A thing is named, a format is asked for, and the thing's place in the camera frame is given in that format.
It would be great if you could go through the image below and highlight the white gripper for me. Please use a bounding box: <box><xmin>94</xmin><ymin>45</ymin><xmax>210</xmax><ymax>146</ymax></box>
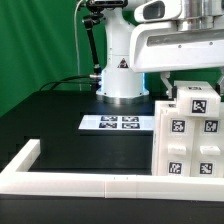
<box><xmin>129</xmin><ymin>22</ymin><xmax>224</xmax><ymax>99</ymax></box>

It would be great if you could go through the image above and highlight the small white tagged block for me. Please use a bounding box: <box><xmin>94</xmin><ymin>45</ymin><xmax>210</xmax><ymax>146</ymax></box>
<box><xmin>174</xmin><ymin>81</ymin><xmax>221</xmax><ymax>117</ymax></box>

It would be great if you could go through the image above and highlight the white cabinet door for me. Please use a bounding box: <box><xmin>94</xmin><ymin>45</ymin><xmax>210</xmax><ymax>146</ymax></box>
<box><xmin>191</xmin><ymin>118</ymin><xmax>224</xmax><ymax>178</ymax></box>
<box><xmin>156</xmin><ymin>103</ymin><xmax>195</xmax><ymax>176</ymax></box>

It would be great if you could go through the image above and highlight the white cabinet body box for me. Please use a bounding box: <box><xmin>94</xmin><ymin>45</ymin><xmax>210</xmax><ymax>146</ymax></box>
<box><xmin>151</xmin><ymin>101</ymin><xmax>224</xmax><ymax>178</ymax></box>

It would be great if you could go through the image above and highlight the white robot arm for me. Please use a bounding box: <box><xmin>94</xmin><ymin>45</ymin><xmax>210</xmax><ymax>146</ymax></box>
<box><xmin>86</xmin><ymin>0</ymin><xmax>224</xmax><ymax>103</ymax></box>

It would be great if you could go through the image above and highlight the white flat tagged panel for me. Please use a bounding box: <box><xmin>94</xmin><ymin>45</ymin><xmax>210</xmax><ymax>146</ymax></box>
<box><xmin>79</xmin><ymin>115</ymin><xmax>155</xmax><ymax>131</ymax></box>

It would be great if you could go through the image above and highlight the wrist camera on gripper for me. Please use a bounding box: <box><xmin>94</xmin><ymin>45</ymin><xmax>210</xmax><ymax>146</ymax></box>
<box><xmin>134</xmin><ymin>0</ymin><xmax>182</xmax><ymax>23</ymax></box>

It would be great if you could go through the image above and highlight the black cable bundle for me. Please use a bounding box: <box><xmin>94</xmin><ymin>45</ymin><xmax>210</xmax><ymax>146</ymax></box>
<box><xmin>39</xmin><ymin>75</ymin><xmax>101</xmax><ymax>92</ymax></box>

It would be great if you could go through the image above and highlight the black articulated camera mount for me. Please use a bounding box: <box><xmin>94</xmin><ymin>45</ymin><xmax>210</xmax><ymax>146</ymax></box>
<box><xmin>82</xmin><ymin>0</ymin><xmax>128</xmax><ymax>90</ymax></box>

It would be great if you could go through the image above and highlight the grey hanging cable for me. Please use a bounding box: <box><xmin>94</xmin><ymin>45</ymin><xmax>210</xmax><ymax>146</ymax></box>
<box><xmin>73</xmin><ymin>0</ymin><xmax>87</xmax><ymax>92</ymax></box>

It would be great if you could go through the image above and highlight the white U-shaped boundary frame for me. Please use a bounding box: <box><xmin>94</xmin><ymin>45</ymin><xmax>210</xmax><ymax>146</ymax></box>
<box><xmin>0</xmin><ymin>139</ymin><xmax>224</xmax><ymax>202</ymax></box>

